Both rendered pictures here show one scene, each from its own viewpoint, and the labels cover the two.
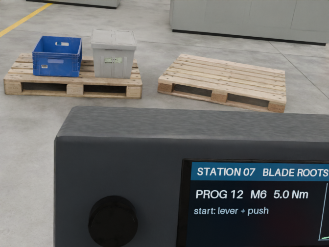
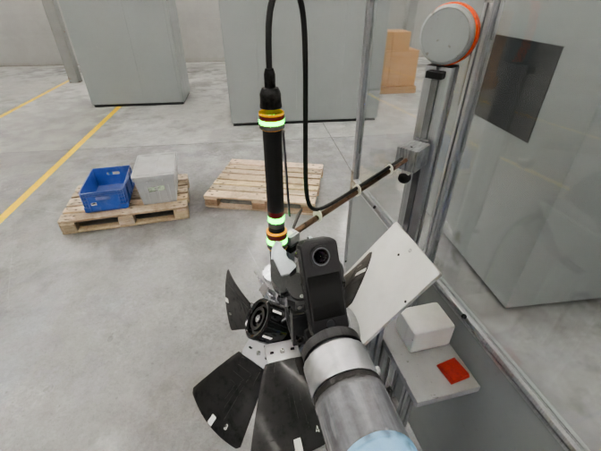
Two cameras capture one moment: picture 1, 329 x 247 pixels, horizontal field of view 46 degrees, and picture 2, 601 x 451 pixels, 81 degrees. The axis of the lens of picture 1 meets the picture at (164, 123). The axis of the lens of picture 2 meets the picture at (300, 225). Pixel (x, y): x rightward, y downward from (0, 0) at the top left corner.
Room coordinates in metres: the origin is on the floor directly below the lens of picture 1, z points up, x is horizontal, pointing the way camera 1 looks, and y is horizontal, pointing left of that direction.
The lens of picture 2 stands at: (0.12, -0.70, 1.99)
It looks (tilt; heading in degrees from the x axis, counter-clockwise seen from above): 34 degrees down; 356
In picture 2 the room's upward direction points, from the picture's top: straight up
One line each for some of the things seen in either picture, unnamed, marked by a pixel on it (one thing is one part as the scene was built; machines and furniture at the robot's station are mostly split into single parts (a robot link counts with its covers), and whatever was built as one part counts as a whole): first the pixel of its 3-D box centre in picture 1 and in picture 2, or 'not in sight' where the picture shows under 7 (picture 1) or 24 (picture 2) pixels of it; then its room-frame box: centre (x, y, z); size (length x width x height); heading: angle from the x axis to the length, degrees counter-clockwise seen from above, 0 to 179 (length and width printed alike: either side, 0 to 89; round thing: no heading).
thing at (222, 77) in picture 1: (225, 80); (268, 183); (3.86, -0.59, 0.07); 1.20 x 1.00 x 0.15; 77
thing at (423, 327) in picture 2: not in sight; (421, 323); (1.00, -1.23, 0.92); 0.17 x 0.16 x 0.11; 100
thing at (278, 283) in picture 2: not in sight; (289, 279); (0.48, -0.71, 1.66); 0.09 x 0.05 x 0.02; 21
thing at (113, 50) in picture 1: (112, 53); (158, 177); (3.63, 0.57, 0.31); 0.60 x 0.42 x 0.33; 10
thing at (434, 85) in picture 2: not in sight; (417, 168); (1.19, -1.17, 1.48); 0.05 x 0.03 x 0.62; 45
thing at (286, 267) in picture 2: not in sight; (280, 269); (0.52, -0.69, 1.64); 0.09 x 0.03 x 0.06; 21
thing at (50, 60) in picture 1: (58, 55); (109, 188); (3.54, 1.06, 0.25); 0.60 x 0.41 x 0.22; 11
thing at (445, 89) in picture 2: not in sight; (396, 286); (1.22, -1.20, 0.90); 0.08 x 0.06 x 1.80; 45
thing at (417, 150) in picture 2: not in sight; (413, 155); (1.16, -1.13, 1.54); 0.10 x 0.07 x 0.09; 135
